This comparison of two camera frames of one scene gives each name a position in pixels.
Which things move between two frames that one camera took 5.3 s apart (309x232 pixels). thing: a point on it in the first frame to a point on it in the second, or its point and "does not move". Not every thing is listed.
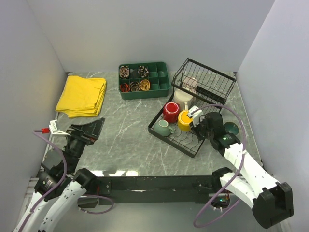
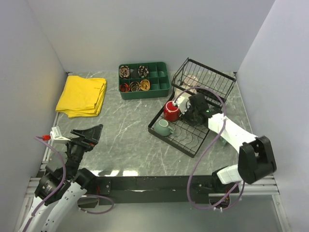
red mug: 171,112 does not move
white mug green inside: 184,99 does not move
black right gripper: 203,121 to 195,123
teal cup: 161,127 does not move
